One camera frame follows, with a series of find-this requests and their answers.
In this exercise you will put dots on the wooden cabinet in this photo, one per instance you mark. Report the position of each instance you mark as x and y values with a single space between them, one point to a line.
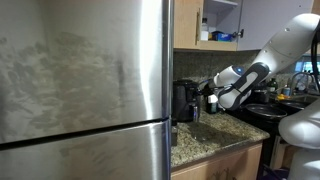
220 165
186 23

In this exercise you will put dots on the white bottle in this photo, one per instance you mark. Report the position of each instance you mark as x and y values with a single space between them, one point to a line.
204 31

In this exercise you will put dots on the green bottle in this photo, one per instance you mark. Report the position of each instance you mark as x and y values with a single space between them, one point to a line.
272 86

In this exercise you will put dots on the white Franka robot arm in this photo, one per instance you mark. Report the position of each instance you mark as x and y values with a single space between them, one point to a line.
290 46

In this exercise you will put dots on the chrome sink faucet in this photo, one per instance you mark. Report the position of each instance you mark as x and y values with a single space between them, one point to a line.
301 78

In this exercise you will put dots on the wooden upper cabinet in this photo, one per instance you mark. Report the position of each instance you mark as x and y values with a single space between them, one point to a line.
186 23

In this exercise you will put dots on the grey cabinet door panel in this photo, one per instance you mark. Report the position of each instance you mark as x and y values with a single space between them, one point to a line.
273 23

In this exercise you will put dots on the black pot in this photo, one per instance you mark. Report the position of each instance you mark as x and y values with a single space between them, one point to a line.
260 96

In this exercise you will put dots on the dark spice shaker bottle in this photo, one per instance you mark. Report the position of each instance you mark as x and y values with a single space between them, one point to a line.
174 135

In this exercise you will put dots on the black frying pan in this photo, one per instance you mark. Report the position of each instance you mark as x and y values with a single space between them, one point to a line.
266 110

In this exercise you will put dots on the yellow sponge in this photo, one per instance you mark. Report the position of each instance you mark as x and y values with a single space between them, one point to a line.
282 97

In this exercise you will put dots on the small blue bottle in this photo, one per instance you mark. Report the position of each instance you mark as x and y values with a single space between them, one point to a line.
286 90

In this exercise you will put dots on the black stove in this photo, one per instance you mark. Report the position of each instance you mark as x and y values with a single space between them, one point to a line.
263 123

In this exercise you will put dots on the stainless steel refrigerator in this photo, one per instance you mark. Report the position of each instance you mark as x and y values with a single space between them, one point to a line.
83 90

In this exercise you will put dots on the steel sink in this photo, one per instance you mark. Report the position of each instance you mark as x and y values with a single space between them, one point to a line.
300 99

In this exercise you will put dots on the blue box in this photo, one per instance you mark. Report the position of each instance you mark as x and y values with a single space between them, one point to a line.
221 36

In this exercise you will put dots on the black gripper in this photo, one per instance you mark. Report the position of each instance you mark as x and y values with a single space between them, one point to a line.
210 89

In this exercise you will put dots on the wooden lower cabinet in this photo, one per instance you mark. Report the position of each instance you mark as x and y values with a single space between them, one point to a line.
220 165

